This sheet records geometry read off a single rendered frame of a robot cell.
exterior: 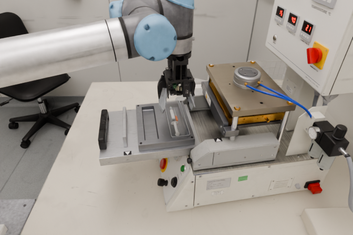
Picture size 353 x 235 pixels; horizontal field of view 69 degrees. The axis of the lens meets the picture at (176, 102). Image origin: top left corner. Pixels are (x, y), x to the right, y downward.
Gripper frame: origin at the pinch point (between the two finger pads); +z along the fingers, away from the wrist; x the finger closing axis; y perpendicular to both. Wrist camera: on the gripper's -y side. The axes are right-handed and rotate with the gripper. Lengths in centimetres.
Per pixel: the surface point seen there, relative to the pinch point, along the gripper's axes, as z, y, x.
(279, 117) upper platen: -0.5, 10.2, 28.8
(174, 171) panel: 19.9, 8.6, -2.2
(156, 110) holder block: 4.7, -5.5, -5.7
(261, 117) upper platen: -1.0, 10.2, 23.2
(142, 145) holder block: 4.7, 10.1, -11.4
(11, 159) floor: 105, -92, -115
